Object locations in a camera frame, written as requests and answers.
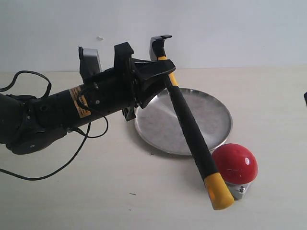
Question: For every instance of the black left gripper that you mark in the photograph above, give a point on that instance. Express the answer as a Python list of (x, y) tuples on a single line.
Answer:
[(130, 84)]

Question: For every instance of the black yellow claw hammer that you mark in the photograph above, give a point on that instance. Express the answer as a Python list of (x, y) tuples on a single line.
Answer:
[(219, 194)]

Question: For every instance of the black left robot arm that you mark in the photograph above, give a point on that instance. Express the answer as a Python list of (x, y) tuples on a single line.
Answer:
[(29, 124)]

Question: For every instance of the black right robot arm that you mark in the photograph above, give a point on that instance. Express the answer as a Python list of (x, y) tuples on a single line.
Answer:
[(305, 98)]

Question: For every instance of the red dome push button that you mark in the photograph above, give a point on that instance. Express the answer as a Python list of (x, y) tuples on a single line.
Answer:
[(235, 163)]

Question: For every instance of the grey button base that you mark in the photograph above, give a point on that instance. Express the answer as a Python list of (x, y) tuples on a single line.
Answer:
[(238, 191)]

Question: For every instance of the round steel plate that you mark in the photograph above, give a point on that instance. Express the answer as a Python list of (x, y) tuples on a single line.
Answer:
[(157, 123)]

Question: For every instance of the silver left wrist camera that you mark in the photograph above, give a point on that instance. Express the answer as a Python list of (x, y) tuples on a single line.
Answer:
[(89, 63)]

